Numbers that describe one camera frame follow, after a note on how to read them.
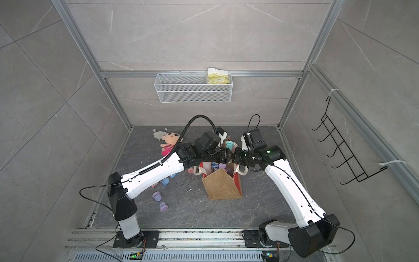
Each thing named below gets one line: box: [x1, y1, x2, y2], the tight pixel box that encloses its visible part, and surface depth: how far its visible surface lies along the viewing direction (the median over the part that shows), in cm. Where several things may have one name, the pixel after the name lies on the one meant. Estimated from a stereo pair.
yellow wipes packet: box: [207, 67, 231, 85], surface depth 87 cm
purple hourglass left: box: [152, 191, 169, 213], surface depth 83 cm
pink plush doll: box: [159, 132, 184, 157], surface depth 105 cm
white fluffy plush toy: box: [152, 127, 169, 142], surface depth 113 cm
